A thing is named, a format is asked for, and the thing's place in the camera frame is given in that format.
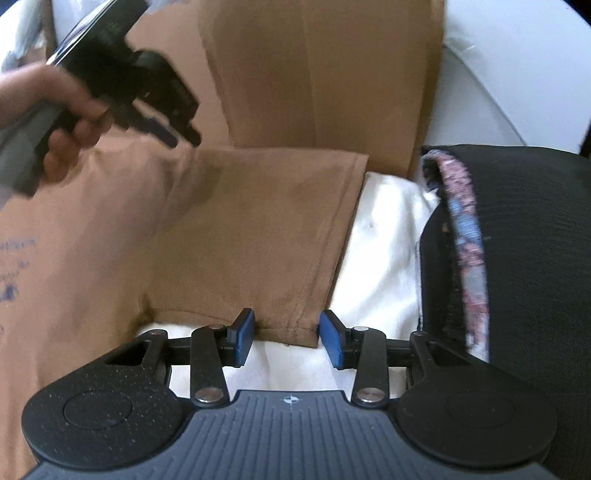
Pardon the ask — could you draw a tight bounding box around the brown cardboard sheet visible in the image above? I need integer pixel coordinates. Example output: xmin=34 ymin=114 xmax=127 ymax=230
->
xmin=129 ymin=1 xmax=445 ymax=177

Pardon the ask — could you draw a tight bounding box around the black folded garment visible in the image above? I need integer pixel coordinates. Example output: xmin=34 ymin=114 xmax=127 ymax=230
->
xmin=420 ymin=145 xmax=590 ymax=479

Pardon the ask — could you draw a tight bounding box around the person's left hand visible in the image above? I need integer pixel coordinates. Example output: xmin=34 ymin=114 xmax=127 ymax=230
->
xmin=1 ymin=62 xmax=113 ymax=184

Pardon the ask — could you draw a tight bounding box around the cream bear print blanket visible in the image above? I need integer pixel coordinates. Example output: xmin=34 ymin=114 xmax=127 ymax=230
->
xmin=138 ymin=165 xmax=438 ymax=390

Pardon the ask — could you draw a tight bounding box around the brown printed t-shirt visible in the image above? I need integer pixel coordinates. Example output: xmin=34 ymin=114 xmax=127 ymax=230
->
xmin=1 ymin=141 xmax=368 ymax=479

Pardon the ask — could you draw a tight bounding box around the white pillar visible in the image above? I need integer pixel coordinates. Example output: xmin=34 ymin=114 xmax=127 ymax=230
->
xmin=423 ymin=1 xmax=590 ymax=154

